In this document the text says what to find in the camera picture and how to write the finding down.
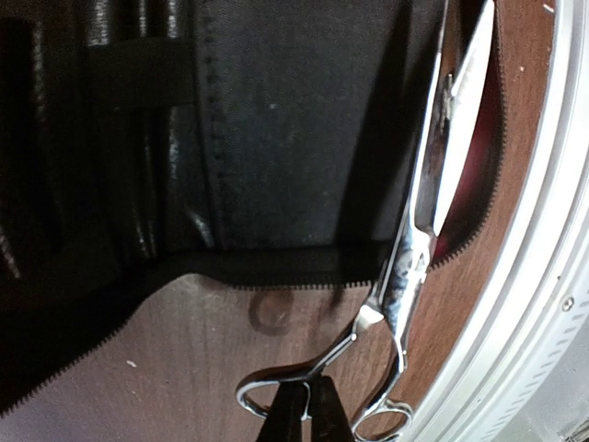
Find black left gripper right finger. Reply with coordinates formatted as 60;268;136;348
308;376;352;442

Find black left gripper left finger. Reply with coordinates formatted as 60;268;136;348
256;382;307;442

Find black tool case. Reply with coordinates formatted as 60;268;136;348
1;1;484;415

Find silver straight hair scissors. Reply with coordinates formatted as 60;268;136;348
236;1;496;441

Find front aluminium rail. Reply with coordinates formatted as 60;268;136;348
405;1;588;441

